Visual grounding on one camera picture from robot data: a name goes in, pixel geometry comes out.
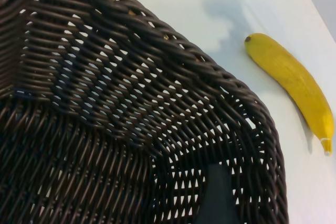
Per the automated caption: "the yellow banana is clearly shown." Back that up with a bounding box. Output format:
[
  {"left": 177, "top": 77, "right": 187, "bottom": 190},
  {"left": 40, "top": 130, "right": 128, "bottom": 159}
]
[{"left": 244, "top": 33, "right": 334, "bottom": 156}]

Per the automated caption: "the dark brown wicker basket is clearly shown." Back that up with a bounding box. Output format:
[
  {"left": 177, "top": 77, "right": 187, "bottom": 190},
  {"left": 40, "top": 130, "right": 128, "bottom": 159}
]
[{"left": 0, "top": 0, "right": 289, "bottom": 224}]

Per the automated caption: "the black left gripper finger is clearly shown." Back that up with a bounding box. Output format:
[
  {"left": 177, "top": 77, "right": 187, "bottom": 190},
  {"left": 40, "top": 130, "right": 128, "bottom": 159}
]
[{"left": 201, "top": 163, "right": 238, "bottom": 224}]

